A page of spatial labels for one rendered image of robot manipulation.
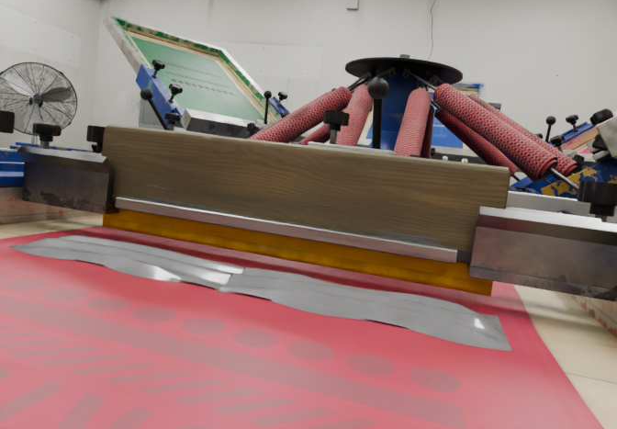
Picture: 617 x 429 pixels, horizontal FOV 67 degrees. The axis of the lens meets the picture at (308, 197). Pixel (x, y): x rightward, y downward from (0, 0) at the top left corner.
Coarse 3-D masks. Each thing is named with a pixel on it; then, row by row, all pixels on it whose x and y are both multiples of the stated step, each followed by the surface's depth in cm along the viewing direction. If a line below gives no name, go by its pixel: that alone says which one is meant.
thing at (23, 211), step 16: (0, 192) 43; (16, 192) 44; (0, 208) 43; (16, 208) 44; (32, 208) 46; (48, 208) 48; (64, 208) 50; (0, 224) 43; (592, 304) 36; (608, 304) 33; (608, 320) 32
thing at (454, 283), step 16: (112, 224) 45; (128, 224) 44; (144, 224) 44; (192, 240) 43; (208, 240) 42; (224, 240) 42; (240, 240) 41; (272, 256) 41; (288, 256) 40; (304, 256) 40; (320, 256) 39; (336, 256) 39; (368, 272) 38; (384, 272) 38; (400, 272) 38; (416, 272) 37; (464, 288) 36; (480, 288) 36
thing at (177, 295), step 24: (0, 240) 37; (24, 240) 38; (120, 240) 43; (144, 240) 44; (168, 240) 45; (0, 264) 31; (24, 264) 32; (48, 264) 32; (72, 264) 33; (240, 264) 39; (264, 264) 40; (96, 288) 28; (120, 288) 29; (144, 288) 29; (168, 288) 30; (192, 288) 30
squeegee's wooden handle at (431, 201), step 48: (144, 144) 42; (192, 144) 41; (240, 144) 40; (288, 144) 39; (144, 192) 43; (192, 192) 41; (240, 192) 40; (288, 192) 39; (336, 192) 38; (384, 192) 37; (432, 192) 36; (480, 192) 35; (432, 240) 36
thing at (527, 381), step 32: (384, 288) 36; (416, 288) 38; (448, 288) 39; (512, 288) 42; (256, 320) 26; (288, 320) 27; (320, 320) 27; (352, 320) 28; (512, 320) 32; (384, 352) 24; (416, 352) 24; (448, 352) 25; (480, 352) 25; (512, 352) 26; (544, 352) 26; (480, 384) 21; (512, 384) 22; (544, 384) 22; (480, 416) 18; (512, 416) 19; (544, 416) 19; (576, 416) 19
